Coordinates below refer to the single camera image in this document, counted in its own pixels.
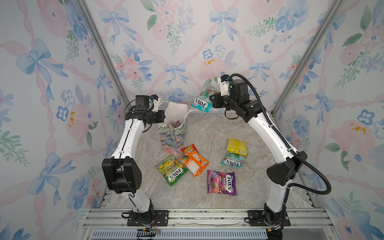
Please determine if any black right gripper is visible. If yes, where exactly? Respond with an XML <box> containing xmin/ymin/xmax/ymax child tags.
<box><xmin>209</xmin><ymin>93</ymin><xmax>239</xmax><ymax>115</ymax></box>

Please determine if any floral paper gift bag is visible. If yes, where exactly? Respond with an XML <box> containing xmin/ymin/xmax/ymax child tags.
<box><xmin>158</xmin><ymin>101</ymin><xmax>190</xmax><ymax>156</ymax></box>

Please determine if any purple Fox's bag front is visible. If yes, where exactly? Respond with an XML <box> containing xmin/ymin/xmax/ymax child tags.
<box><xmin>207</xmin><ymin>170</ymin><xmax>237</xmax><ymax>196</ymax></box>

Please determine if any purple Fox's candy bag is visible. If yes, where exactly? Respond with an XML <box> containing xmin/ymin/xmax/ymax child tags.
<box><xmin>174</xmin><ymin>121</ymin><xmax>182</xmax><ymax>128</ymax></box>

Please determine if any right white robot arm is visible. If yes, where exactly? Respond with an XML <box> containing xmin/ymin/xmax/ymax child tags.
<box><xmin>210</xmin><ymin>93</ymin><xmax>301</xmax><ymax>227</ymax></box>

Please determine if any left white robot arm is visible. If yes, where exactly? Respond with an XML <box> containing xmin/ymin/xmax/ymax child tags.
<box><xmin>102</xmin><ymin>110</ymin><xmax>166</xmax><ymax>214</ymax></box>

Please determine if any green Fox's candy bag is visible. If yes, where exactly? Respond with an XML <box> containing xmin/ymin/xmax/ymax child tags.
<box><xmin>156</xmin><ymin>155</ymin><xmax>189</xmax><ymax>186</ymax></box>

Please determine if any teal Fox's candy bag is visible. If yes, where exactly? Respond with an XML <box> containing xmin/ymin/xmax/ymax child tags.
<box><xmin>221</xmin><ymin>152</ymin><xmax>247</xmax><ymax>169</ymax></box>

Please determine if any yellow snack packet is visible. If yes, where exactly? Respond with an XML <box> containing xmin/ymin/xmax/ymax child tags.
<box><xmin>227</xmin><ymin>138</ymin><xmax>248</xmax><ymax>156</ymax></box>

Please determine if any orange snack packet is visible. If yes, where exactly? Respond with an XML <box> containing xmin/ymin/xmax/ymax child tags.
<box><xmin>179</xmin><ymin>144</ymin><xmax>210</xmax><ymax>177</ymax></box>

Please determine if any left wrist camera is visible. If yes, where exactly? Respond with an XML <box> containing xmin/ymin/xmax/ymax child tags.
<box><xmin>134</xmin><ymin>95</ymin><xmax>161</xmax><ymax>112</ymax></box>

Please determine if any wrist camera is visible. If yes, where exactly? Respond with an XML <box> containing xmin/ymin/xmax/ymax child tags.
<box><xmin>220</xmin><ymin>75</ymin><xmax>249</xmax><ymax>98</ymax></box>
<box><xmin>134</xmin><ymin>95</ymin><xmax>161</xmax><ymax>112</ymax></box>

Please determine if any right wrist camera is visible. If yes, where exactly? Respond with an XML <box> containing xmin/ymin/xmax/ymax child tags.
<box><xmin>220</xmin><ymin>75</ymin><xmax>249</xmax><ymax>98</ymax></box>

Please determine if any black corrugated cable conduit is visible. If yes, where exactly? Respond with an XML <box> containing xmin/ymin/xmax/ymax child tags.
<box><xmin>228</xmin><ymin>73</ymin><xmax>332</xmax><ymax>195</ymax></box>

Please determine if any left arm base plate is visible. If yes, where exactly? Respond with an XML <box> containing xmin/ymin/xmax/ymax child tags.
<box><xmin>127</xmin><ymin>210</ymin><xmax>170</xmax><ymax>227</ymax></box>

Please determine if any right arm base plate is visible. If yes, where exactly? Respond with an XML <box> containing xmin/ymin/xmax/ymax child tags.
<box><xmin>245</xmin><ymin>210</ymin><xmax>291</xmax><ymax>228</ymax></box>

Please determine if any front aluminium base frame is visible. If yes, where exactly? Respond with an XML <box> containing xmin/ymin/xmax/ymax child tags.
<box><xmin>77</xmin><ymin>209</ymin><xmax>340</xmax><ymax>240</ymax></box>

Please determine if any left corner aluminium post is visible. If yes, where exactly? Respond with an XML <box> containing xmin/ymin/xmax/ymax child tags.
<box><xmin>74</xmin><ymin>0</ymin><xmax>129</xmax><ymax>107</ymax></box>

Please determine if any corner aluminium post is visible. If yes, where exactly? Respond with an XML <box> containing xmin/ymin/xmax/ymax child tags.
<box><xmin>271</xmin><ymin>0</ymin><xmax>345</xmax><ymax>117</ymax></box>
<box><xmin>74</xmin><ymin>0</ymin><xmax>129</xmax><ymax>107</ymax></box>

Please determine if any right corner aluminium post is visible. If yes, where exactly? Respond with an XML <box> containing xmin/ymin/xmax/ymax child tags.
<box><xmin>271</xmin><ymin>0</ymin><xmax>345</xmax><ymax>117</ymax></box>

